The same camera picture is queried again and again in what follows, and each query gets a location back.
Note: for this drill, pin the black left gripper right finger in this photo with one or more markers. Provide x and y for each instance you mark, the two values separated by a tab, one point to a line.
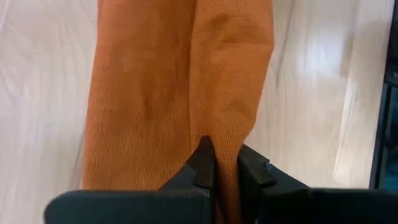
311	207

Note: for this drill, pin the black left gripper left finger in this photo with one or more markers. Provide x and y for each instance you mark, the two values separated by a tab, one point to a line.
124	207

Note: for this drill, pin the orange towel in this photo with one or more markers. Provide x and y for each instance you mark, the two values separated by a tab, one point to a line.
155	93

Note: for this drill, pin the black metal table frame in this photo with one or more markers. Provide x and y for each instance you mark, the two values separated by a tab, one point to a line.
377	140

